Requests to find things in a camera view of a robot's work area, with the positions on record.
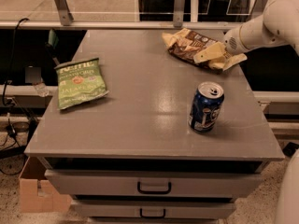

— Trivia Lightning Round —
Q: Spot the metal railing bracket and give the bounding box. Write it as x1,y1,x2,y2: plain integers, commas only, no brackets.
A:
249,0,274,23
173,0,185,28
54,0,74,26

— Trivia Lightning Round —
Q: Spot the cardboard box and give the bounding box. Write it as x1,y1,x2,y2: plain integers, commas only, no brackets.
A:
18,156,73,214

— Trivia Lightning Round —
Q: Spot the grey drawer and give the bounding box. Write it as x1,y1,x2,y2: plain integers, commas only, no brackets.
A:
45,170,263,198
72,200,235,219

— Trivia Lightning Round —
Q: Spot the clear plastic water bottle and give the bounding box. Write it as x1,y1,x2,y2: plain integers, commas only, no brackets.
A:
33,82,50,97

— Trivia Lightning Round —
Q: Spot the grey drawer cabinet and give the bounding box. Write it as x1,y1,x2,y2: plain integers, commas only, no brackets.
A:
26,30,283,224

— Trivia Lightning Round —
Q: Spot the blue soda can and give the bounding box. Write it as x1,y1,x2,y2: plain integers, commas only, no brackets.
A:
188,81,224,133

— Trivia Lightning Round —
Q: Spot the green jalapeno chip bag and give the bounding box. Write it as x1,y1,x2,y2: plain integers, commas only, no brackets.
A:
55,58,108,110

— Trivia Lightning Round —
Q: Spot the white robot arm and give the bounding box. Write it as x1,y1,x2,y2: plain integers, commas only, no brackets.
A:
194,0,299,224

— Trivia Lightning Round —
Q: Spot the black cable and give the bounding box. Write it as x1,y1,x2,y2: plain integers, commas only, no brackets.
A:
1,17,31,107

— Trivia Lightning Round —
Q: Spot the upper grey drawer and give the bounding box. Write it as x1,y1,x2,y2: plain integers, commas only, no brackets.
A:
45,170,263,198

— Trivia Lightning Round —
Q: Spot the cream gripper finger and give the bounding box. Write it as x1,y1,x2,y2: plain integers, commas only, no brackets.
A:
193,46,219,63
222,54,247,71

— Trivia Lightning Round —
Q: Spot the left metal railing bracket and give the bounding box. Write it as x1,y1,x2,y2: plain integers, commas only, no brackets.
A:
54,0,74,26

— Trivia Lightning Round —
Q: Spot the right metal railing bracket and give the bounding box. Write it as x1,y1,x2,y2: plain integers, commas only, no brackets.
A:
249,0,274,23

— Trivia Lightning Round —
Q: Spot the middle metal railing bracket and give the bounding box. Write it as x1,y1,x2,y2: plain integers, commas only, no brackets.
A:
173,0,185,28

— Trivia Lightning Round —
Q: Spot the brown chip bag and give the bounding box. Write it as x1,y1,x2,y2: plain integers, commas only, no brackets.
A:
162,28,226,72

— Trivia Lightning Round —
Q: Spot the lower grey drawer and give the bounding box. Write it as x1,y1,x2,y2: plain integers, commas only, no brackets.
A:
72,200,235,219

